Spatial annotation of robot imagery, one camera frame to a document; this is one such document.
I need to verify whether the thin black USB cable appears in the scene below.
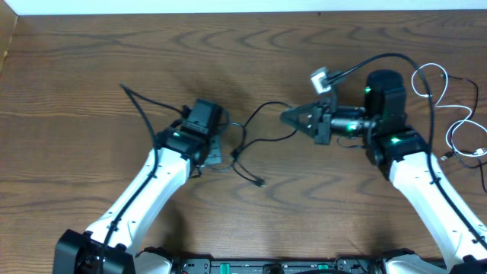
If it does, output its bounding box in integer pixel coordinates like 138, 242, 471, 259
207, 100, 298, 188

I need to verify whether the thick black USB cable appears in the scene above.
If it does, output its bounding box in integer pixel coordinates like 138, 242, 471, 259
439, 74, 487, 195

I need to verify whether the white USB cable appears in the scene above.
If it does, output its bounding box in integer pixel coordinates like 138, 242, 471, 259
410, 62, 487, 158

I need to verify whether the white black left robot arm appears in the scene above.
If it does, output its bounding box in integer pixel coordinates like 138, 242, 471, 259
53, 127, 219, 273

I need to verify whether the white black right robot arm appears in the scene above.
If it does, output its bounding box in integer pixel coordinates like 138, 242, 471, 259
281, 68, 486, 273

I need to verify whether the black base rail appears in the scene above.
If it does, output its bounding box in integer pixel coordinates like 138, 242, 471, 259
132, 247, 446, 274

